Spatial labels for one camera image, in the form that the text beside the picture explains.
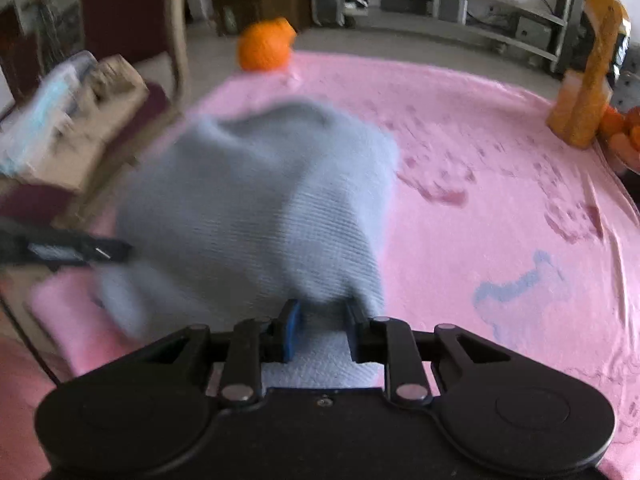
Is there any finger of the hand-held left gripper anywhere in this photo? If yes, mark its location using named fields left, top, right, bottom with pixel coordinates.
left=0, top=216, right=134, bottom=273

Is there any clear plastic packet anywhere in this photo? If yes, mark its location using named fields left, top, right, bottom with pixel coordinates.
left=0, top=50, right=99, bottom=177

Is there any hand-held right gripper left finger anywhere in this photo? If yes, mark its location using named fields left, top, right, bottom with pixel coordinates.
left=145, top=299, right=303, bottom=407

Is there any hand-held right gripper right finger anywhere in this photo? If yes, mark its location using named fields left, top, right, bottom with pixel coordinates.
left=345, top=299, right=513, bottom=407

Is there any orange juice bottle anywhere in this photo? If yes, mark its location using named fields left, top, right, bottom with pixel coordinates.
left=575, top=0, right=632, bottom=81

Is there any grey sweater with navy band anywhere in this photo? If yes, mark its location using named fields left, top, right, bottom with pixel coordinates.
left=97, top=100, right=401, bottom=391

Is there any pink blanket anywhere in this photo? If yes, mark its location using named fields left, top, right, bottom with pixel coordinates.
left=0, top=50, right=640, bottom=480

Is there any cardboard box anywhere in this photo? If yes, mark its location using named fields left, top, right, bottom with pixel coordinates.
left=0, top=55, right=151, bottom=193

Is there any maroon chair with beige frame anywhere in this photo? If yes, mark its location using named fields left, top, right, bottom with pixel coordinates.
left=0, top=0, right=191, bottom=231

